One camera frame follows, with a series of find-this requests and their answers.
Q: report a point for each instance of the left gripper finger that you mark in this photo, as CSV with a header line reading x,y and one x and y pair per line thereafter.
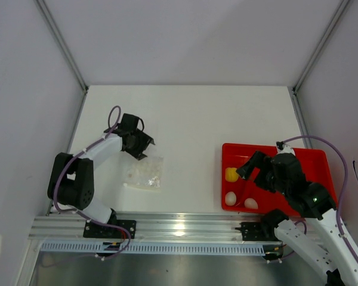
x,y
139,155
145,140

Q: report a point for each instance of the aluminium mounting rail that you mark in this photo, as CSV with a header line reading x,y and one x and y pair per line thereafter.
x,y
152,227

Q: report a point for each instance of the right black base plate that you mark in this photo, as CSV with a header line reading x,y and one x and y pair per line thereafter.
x,y
256,231

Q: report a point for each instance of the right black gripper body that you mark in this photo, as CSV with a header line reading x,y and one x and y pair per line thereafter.
x,y
277,185

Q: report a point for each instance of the white slotted cable duct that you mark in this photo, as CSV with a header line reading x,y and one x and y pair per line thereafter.
x,y
155,248

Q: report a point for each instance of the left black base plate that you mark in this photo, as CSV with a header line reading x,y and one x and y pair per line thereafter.
x,y
93,230

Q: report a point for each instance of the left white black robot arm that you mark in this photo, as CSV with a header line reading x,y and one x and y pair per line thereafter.
x,y
71,185

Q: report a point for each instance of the yellow toy pepper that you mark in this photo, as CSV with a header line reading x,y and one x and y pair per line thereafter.
x,y
231,174

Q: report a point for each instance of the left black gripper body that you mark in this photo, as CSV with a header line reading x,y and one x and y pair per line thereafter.
x,y
136,143

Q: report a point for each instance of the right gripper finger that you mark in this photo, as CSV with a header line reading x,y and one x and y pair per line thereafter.
x,y
257,160
263,178

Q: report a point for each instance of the clear zip top bag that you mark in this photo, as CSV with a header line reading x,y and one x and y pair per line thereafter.
x,y
144,174

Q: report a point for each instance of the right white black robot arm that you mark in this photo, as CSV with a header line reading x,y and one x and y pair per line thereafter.
x,y
336,261

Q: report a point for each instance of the left white egg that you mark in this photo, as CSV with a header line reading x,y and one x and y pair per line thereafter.
x,y
230,199

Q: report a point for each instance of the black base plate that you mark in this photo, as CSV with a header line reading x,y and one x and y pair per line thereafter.
x,y
256,231
93,230

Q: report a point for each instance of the white egg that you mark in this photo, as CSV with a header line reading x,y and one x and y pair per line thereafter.
x,y
230,199
250,203

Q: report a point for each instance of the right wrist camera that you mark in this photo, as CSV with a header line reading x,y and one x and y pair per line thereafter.
x,y
284,148

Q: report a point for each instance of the right white egg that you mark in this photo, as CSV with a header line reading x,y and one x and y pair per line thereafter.
x,y
250,203

